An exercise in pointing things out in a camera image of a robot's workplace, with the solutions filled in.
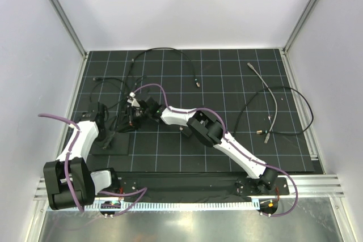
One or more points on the aluminium frame rail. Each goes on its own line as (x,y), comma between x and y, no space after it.
(313,186)

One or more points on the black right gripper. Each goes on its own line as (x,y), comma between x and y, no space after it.
(133,125)

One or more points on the white slotted cable duct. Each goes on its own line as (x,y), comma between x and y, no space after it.
(99,205)

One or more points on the black network switch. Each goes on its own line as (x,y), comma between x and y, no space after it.
(117,145)

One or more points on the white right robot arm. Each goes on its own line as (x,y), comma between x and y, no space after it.
(209,128)

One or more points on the black power adapter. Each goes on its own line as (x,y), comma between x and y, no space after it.
(185,131)

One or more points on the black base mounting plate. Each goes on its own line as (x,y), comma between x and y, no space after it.
(173,185)

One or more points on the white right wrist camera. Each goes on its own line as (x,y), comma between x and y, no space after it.
(132,100)

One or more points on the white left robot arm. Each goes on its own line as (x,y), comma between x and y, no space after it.
(69,182)

